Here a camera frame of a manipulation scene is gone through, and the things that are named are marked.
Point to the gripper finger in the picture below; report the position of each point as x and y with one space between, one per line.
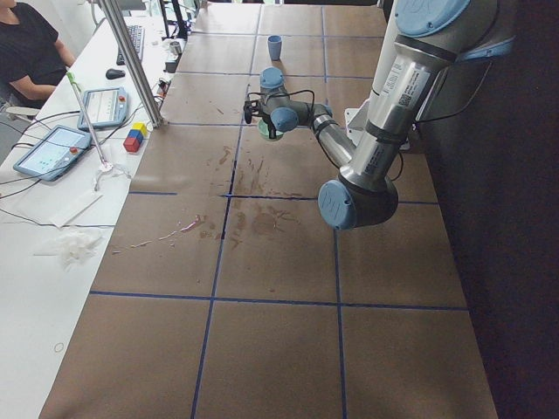
272 132

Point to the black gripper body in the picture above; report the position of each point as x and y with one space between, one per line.
265 118

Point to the light green bowl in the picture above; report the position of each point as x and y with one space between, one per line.
265 132

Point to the blue plastic cup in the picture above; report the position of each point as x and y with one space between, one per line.
274 46

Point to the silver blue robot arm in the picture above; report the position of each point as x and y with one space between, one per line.
423 39

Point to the white pillar with base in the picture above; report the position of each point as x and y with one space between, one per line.
356 118

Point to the small metal cup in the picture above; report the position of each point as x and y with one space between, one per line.
175 48

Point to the black monitor stand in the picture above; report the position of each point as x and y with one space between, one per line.
177 19

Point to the red blue yellow blocks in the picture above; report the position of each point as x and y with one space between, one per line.
137 134

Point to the black keyboard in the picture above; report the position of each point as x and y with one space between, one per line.
136 34

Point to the far teach pendant tablet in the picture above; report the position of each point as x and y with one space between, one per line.
106 108

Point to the teach pendant tablet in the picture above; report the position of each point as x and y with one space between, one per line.
106 108
54 154

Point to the black computer mouse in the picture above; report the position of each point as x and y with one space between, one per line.
114 74

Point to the near teach pendant tablet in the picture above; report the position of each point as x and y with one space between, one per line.
54 154

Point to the crumpled white tissue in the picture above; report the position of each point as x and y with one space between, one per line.
71 247

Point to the seated person in black shirt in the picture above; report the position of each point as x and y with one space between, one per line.
33 57

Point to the green handled metal grabber stick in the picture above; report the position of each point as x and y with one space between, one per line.
105 164

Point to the aluminium frame post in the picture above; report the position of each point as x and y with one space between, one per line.
119 28

